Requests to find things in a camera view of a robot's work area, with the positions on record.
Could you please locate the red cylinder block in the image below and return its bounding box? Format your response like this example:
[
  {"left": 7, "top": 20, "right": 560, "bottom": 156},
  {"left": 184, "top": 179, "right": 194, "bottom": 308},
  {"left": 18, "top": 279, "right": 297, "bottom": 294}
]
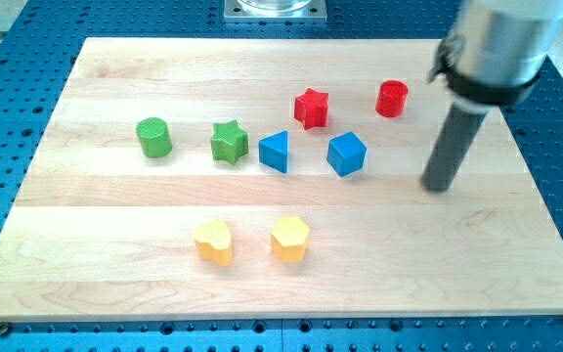
[{"left": 375, "top": 80, "right": 409, "bottom": 118}]

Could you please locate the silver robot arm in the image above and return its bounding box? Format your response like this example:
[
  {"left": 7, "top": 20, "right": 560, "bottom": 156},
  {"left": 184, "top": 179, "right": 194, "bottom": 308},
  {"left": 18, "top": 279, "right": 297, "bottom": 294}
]
[{"left": 429, "top": 0, "right": 563, "bottom": 115}]

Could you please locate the blue triangle block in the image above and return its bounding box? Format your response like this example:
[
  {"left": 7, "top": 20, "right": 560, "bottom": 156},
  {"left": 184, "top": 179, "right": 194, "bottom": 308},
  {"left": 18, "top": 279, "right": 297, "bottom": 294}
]
[{"left": 258, "top": 131, "right": 288, "bottom": 173}]

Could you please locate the yellow pentagon block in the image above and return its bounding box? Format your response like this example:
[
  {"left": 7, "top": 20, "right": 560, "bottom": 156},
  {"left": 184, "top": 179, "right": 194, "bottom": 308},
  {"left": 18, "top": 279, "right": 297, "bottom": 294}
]
[{"left": 271, "top": 216, "right": 310, "bottom": 263}]

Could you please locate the green star block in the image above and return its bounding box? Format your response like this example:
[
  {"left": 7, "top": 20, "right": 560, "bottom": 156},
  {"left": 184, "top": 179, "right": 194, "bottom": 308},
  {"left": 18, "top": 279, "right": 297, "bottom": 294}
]
[{"left": 210, "top": 120, "right": 249, "bottom": 165}]

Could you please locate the blue cube block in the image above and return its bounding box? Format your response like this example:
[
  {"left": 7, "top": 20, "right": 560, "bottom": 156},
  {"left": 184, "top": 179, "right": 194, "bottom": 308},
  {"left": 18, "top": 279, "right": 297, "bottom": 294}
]
[{"left": 326, "top": 132, "right": 367, "bottom": 177}]

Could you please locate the red star block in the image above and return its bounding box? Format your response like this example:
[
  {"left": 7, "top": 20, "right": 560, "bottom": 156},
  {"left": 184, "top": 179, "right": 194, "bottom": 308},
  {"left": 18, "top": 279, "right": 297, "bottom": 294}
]
[{"left": 294, "top": 88, "right": 328, "bottom": 130}]

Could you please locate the yellow heart block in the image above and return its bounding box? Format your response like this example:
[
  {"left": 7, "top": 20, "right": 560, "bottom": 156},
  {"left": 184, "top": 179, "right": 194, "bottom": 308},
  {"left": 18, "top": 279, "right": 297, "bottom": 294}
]
[{"left": 194, "top": 220, "right": 234, "bottom": 266}]

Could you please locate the wooden board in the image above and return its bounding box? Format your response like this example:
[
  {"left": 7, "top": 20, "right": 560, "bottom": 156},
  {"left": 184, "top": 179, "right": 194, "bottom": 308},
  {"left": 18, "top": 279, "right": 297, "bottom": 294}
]
[{"left": 0, "top": 37, "right": 563, "bottom": 322}]

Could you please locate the green cylinder block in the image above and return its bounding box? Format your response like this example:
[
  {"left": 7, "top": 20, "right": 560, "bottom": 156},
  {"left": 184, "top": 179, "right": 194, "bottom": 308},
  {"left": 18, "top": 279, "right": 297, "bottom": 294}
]
[{"left": 136, "top": 117, "right": 172, "bottom": 158}]

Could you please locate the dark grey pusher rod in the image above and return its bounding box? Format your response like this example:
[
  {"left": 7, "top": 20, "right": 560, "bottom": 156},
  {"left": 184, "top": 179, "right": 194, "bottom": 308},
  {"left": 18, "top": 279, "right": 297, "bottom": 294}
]
[{"left": 420, "top": 104, "right": 487, "bottom": 193}]

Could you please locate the blue perforated table plate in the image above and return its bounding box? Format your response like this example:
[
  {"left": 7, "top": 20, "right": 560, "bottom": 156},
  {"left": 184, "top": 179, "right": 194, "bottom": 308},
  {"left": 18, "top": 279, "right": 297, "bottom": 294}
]
[{"left": 0, "top": 1, "right": 563, "bottom": 351}]

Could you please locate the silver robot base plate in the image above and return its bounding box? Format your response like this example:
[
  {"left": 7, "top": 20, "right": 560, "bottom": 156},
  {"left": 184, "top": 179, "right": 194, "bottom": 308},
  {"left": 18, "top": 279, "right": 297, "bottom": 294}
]
[{"left": 223, "top": 0, "right": 327, "bottom": 22}]

